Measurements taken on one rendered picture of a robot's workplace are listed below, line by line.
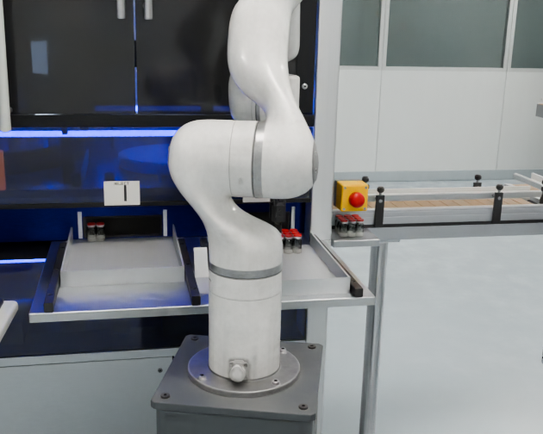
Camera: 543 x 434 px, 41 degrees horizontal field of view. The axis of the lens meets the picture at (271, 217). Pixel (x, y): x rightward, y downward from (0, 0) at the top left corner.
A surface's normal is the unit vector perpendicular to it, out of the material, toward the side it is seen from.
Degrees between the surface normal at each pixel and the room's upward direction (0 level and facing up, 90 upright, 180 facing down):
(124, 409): 90
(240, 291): 90
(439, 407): 0
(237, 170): 95
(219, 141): 58
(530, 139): 90
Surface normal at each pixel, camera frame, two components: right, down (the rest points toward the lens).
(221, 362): -0.64, 0.18
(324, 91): 0.19, 0.26
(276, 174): -0.10, 0.40
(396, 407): 0.03, -0.96
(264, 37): 0.23, -0.24
